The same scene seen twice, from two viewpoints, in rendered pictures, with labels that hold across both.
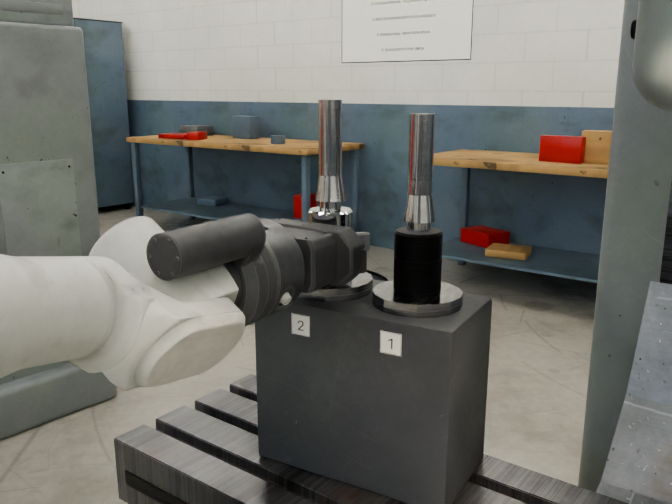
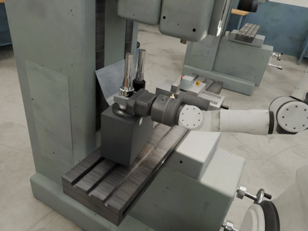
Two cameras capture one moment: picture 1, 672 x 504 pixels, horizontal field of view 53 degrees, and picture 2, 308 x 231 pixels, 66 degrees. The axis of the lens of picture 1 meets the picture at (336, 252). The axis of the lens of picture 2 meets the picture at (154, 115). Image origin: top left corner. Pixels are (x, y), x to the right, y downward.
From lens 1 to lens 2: 1.05 m
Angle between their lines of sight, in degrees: 94
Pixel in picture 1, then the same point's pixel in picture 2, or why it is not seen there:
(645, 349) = (102, 87)
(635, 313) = (92, 80)
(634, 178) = (89, 45)
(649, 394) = (108, 96)
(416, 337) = not seen: hidden behind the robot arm
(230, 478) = (142, 172)
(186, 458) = (132, 184)
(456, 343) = not seen: hidden behind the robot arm
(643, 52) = (200, 35)
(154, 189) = not seen: outside the picture
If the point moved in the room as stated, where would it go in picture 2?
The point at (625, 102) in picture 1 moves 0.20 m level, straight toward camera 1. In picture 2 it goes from (85, 24) to (131, 32)
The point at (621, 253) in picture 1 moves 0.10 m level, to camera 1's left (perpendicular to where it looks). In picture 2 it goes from (88, 67) to (86, 75)
